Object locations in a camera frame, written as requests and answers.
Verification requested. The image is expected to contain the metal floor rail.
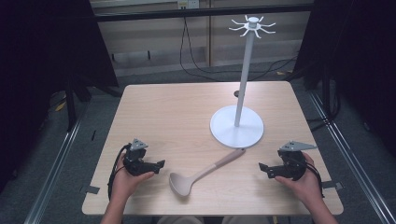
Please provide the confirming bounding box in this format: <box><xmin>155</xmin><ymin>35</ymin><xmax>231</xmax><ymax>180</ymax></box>
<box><xmin>307</xmin><ymin>90</ymin><xmax>396</xmax><ymax>224</ymax></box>
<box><xmin>23</xmin><ymin>104</ymin><xmax>90</xmax><ymax>224</ymax></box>

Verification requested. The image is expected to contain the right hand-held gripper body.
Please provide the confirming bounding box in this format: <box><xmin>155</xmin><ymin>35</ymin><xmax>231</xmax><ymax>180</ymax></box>
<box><xmin>270</xmin><ymin>140</ymin><xmax>318</xmax><ymax>182</ymax></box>

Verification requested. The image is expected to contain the grey table bracket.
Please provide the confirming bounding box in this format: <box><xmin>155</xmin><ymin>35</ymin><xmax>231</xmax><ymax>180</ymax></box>
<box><xmin>321</xmin><ymin>180</ymin><xmax>344</xmax><ymax>190</ymax></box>
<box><xmin>79</xmin><ymin>185</ymin><xmax>101</xmax><ymax>196</ymax></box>

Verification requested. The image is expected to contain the black horizontal bar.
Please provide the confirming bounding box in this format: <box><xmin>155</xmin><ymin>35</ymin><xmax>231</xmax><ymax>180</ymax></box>
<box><xmin>92</xmin><ymin>3</ymin><xmax>315</xmax><ymax>23</ymax></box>

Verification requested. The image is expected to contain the black metal stand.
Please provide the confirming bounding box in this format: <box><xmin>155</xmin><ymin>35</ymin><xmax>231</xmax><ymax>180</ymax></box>
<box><xmin>64</xmin><ymin>73</ymin><xmax>92</xmax><ymax>133</ymax></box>

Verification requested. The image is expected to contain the black wall cable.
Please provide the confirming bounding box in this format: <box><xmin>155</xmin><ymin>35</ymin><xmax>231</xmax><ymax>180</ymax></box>
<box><xmin>178</xmin><ymin>16</ymin><xmax>300</xmax><ymax>82</ymax></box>

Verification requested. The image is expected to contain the black floor cable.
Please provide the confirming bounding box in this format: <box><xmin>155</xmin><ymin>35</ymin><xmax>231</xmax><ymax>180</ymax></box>
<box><xmin>306</xmin><ymin>66</ymin><xmax>342</xmax><ymax>133</ymax></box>

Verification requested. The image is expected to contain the beige silicone ladle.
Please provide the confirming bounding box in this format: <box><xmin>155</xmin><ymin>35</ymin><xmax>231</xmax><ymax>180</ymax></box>
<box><xmin>168</xmin><ymin>147</ymin><xmax>247</xmax><ymax>198</ymax></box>

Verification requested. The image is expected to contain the white wall power outlet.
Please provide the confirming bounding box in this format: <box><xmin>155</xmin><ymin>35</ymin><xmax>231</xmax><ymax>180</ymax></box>
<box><xmin>177</xmin><ymin>0</ymin><xmax>201</xmax><ymax>10</ymax></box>

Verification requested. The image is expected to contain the black curtain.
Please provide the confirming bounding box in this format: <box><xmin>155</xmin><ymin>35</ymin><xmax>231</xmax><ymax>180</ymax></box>
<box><xmin>0</xmin><ymin>0</ymin><xmax>120</xmax><ymax>194</ymax></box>
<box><xmin>293</xmin><ymin>0</ymin><xmax>396</xmax><ymax>158</ymax></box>

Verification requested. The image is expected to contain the person's right hand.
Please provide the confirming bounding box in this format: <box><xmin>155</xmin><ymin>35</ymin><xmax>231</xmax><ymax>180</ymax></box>
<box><xmin>274</xmin><ymin>151</ymin><xmax>325</xmax><ymax>207</ymax></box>

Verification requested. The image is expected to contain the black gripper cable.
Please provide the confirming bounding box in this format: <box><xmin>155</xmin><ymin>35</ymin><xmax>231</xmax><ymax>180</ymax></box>
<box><xmin>306</xmin><ymin>161</ymin><xmax>326</xmax><ymax>199</ymax></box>
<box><xmin>106</xmin><ymin>143</ymin><xmax>133</xmax><ymax>202</ymax></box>

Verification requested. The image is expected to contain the person's left hand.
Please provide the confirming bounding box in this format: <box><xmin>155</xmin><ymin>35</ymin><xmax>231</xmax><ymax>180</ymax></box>
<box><xmin>110</xmin><ymin>152</ymin><xmax>156</xmax><ymax>203</ymax></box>

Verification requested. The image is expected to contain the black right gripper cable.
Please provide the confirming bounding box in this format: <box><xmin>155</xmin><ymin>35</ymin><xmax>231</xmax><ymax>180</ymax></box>
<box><xmin>306</xmin><ymin>161</ymin><xmax>326</xmax><ymax>199</ymax></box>

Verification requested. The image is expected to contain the white hook rack stand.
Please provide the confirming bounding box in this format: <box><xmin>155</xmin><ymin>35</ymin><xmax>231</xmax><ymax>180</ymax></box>
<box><xmin>209</xmin><ymin>14</ymin><xmax>277</xmax><ymax>149</ymax></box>

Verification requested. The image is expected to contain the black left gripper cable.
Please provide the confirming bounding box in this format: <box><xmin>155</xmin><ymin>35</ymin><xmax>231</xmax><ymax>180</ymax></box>
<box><xmin>106</xmin><ymin>143</ymin><xmax>133</xmax><ymax>202</ymax></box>

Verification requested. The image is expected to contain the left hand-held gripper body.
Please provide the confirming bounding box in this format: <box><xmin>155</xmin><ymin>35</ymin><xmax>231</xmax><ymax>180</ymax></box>
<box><xmin>122</xmin><ymin>138</ymin><xmax>158</xmax><ymax>177</ymax></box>

